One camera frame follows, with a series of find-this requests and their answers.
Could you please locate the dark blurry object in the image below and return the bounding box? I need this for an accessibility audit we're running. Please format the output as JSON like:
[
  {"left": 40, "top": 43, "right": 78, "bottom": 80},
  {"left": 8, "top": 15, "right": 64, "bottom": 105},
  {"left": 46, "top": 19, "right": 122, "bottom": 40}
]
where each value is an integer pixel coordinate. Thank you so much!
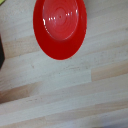
[{"left": 0, "top": 35, "right": 6, "bottom": 70}]

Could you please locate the orange-red plastic bowl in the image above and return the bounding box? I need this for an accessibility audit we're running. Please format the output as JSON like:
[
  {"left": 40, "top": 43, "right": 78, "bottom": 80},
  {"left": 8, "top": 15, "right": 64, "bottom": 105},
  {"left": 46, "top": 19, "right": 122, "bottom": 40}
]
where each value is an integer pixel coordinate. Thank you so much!
[{"left": 32, "top": 0, "right": 88, "bottom": 61}]

